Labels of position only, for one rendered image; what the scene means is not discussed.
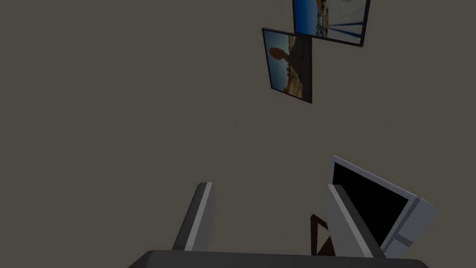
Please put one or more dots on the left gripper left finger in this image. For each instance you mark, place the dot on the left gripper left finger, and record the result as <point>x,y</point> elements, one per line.
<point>199,219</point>

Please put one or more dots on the framed picture of brown rock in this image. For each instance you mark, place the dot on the framed picture of brown rock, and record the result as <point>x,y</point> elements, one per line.
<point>288,65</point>

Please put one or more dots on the framed picture with blue sky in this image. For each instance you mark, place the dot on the framed picture with blue sky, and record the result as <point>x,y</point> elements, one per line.
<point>329,18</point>

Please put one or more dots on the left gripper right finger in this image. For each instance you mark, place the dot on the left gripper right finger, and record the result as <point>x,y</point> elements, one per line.
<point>347,223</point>

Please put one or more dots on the grey monitor with black screen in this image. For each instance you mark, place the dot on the grey monitor with black screen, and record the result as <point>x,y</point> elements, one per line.
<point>375,203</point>

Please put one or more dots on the dark brown wooden furniture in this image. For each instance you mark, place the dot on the dark brown wooden furniture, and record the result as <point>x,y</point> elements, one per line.
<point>319,238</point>

